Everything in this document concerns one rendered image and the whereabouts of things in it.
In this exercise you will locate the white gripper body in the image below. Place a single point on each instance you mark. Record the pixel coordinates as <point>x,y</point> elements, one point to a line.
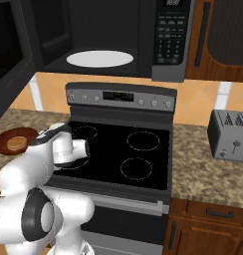
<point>79,148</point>

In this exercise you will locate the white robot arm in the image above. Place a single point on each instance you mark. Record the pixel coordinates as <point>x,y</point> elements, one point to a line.
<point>20,172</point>

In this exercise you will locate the round tan waffle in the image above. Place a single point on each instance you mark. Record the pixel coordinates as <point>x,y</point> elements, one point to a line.
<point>16,142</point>

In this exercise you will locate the brown wooden bowl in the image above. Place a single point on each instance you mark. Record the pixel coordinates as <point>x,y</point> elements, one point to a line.
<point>2,144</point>

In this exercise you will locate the white microwave turntable plate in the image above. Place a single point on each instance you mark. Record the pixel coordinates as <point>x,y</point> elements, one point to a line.
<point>99,58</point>

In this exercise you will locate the steel oven door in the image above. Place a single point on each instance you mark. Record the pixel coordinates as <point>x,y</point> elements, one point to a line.
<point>126,229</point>

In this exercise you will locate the black microwave oven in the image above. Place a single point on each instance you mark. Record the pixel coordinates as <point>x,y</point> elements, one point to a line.
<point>103,30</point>

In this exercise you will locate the black microwave door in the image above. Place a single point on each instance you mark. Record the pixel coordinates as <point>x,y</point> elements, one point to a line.
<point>9,50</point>

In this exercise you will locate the wooden base cupboard door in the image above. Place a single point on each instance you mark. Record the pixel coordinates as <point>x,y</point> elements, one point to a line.
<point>206,240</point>

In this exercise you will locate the black and steel stove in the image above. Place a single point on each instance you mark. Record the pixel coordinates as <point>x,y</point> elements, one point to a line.
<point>126,156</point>

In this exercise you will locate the silver stove knob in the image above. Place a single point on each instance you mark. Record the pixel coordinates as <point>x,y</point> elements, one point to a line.
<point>154,103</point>
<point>168,104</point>
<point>84,97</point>
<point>72,97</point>
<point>140,102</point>
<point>96,98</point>

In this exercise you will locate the wooden drawer front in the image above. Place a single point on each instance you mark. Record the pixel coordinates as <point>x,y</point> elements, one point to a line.
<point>193,209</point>

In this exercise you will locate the grey toaster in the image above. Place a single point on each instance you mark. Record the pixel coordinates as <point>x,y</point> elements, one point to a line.
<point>228,136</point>

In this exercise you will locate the wooden wall cupboard door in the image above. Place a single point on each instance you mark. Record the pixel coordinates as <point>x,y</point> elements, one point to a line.
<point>226,69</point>

